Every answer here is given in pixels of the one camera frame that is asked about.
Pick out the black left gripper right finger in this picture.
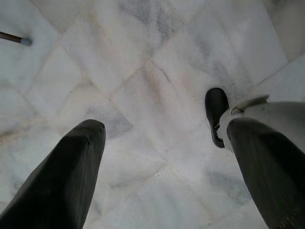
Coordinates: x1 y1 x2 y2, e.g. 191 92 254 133
226 117 305 229

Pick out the grey left robot leg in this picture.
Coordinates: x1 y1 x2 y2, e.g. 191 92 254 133
204 87 305 153

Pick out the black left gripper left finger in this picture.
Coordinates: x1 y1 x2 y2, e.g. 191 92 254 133
0 119 106 229

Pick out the brown rod grey cap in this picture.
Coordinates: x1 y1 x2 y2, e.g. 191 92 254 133
0 31 32 47

